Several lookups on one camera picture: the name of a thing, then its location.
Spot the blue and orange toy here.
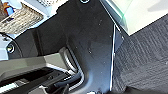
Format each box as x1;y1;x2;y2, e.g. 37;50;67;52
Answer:
4;0;15;17

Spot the wicker basket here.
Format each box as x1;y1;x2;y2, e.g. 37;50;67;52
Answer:
0;0;68;35

